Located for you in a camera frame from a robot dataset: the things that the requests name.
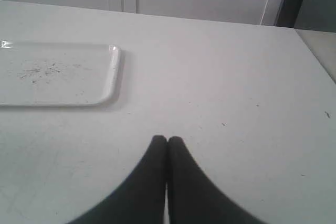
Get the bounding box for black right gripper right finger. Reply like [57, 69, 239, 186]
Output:
[167, 136, 263, 223]

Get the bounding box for white plastic tray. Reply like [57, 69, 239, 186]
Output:
[1, 40, 121, 106]

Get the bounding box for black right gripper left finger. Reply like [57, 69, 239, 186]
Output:
[71, 135, 167, 223]

